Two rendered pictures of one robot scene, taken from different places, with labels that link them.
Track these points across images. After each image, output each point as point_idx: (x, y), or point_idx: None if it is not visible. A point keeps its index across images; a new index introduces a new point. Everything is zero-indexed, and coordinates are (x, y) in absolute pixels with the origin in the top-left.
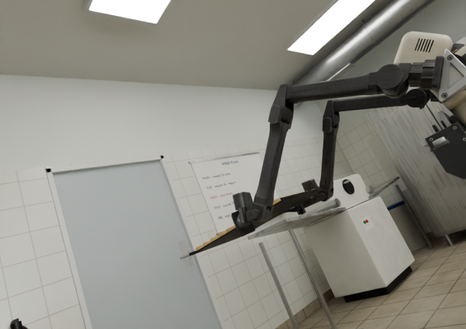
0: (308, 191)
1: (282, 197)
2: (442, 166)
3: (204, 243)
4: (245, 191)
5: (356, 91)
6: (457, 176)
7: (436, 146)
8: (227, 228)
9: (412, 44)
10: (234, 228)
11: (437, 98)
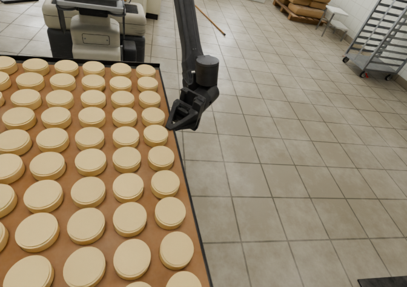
0: (58, 59)
1: (153, 63)
2: (124, 29)
3: (192, 245)
4: (204, 55)
5: None
6: (124, 37)
7: (125, 14)
8: (172, 154)
9: None
10: (177, 138)
11: None
